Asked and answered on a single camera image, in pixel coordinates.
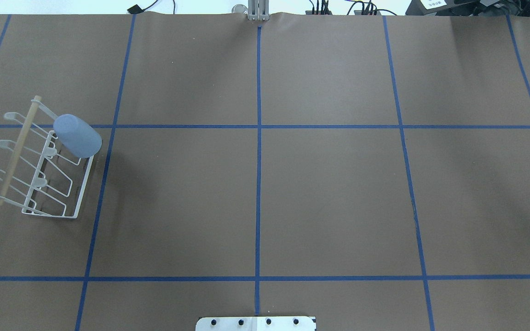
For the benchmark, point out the aluminium camera mast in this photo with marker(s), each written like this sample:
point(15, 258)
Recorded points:
point(258, 10)

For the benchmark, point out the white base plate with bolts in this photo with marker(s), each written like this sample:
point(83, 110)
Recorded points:
point(257, 323)

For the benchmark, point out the black equipment top right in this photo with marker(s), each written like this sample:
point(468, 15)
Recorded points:
point(468, 8)

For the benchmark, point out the white wire cup holder rack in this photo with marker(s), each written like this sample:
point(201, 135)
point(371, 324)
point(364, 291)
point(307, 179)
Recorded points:
point(41, 177)

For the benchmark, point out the black cable plugs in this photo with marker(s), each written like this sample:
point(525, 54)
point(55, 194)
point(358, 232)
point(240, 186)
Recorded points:
point(347, 7)

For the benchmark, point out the light blue plastic cup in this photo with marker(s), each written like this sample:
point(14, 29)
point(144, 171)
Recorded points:
point(77, 136)

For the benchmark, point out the black connector on cable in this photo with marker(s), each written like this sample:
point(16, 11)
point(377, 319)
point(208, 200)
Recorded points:
point(163, 6)

